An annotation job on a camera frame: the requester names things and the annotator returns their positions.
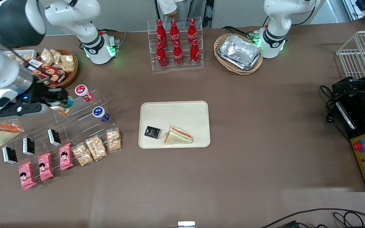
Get pink snack pack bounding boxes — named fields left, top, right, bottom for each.
left=37, top=153, right=54, bottom=181
left=18, top=161, right=37, bottom=190
left=59, top=143, right=74, bottom=171

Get beige plastic tray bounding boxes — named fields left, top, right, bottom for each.
left=138, top=101, right=211, bottom=149

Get red lid gum cup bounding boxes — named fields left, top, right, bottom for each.
left=75, top=84, right=94, bottom=102

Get orange lid gum cup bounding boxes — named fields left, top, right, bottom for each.
left=50, top=104, right=71, bottom=115

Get red cookie box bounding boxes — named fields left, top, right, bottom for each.
left=24, top=59, right=66, bottom=85

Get gray arm base cable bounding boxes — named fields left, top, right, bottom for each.
left=102, top=29, right=127, bottom=48

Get black arm base cable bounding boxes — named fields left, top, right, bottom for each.
left=222, top=26, right=256, bottom=37

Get small black box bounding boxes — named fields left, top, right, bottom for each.
left=22, top=137, right=35, bottom=156
left=2, top=146, right=18, bottom=166
left=47, top=129, right=62, bottom=147

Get white wire basket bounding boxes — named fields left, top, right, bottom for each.
left=336, top=30, right=365, bottom=79

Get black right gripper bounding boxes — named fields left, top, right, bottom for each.
left=27, top=83, right=70, bottom=107

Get black gum pack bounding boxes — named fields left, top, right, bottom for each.
left=144, top=126, right=161, bottom=140

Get clear bag of granola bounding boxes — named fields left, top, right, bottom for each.
left=106, top=128, right=122, bottom=152
left=72, top=142, right=94, bottom=167
left=85, top=135, right=108, bottom=162

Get light wicker basket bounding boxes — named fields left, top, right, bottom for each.
left=214, top=33, right=264, bottom=75

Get clear acrylic bottle rack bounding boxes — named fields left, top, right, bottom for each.
left=148, top=17, right=204, bottom=71

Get black yellow control box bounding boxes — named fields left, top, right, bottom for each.
left=331, top=76, right=365, bottom=192

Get clear acrylic step shelf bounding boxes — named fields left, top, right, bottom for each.
left=0, top=90, right=117, bottom=178

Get person in gray trousers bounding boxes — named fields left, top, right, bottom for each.
left=156, top=0, right=207, bottom=28

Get black power cable with plug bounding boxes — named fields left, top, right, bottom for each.
left=319, top=84, right=339, bottom=124

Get red cola bottle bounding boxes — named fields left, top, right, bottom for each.
left=188, top=18, right=198, bottom=45
left=173, top=41, right=183, bottom=67
left=156, top=42, right=168, bottom=68
left=156, top=19, right=167, bottom=48
left=190, top=39, right=200, bottom=65
left=170, top=19, right=180, bottom=46

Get brown wicker snack basket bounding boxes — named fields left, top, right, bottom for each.
left=36, top=48, right=78, bottom=89

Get gray wrist camera mount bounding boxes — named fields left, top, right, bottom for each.
left=0, top=103, right=48, bottom=118

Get metal frame shelf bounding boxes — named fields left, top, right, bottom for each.
left=343, top=0, right=365, bottom=23

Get black floor cables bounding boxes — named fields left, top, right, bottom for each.
left=260, top=208, right=365, bottom=228

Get wrapped triangle sandwich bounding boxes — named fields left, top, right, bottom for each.
left=163, top=125, right=194, bottom=145
left=0, top=122, right=24, bottom=150

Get stacked aluminium foil trays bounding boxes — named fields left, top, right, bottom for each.
left=218, top=35, right=262, bottom=71

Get blue lid gum cup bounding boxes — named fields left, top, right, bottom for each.
left=93, top=106, right=111, bottom=123

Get clear snack bag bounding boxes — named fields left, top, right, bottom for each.
left=59, top=54, right=76, bottom=73
left=51, top=49, right=64, bottom=64
left=41, top=48, right=55, bottom=66

